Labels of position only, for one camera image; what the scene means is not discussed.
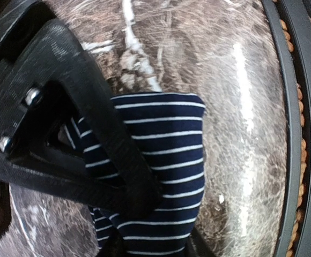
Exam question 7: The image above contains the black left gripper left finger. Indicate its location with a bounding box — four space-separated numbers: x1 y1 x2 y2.
96 229 127 257

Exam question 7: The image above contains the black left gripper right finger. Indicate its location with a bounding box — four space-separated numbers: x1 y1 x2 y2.
184 228 216 257

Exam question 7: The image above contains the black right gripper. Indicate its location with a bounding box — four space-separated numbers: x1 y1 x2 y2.
0 1 162 239

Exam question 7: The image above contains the navy striped boxer underwear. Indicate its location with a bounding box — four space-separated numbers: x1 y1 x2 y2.
64 92 207 257

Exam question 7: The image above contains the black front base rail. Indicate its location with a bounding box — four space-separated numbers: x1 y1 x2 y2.
262 1 311 256

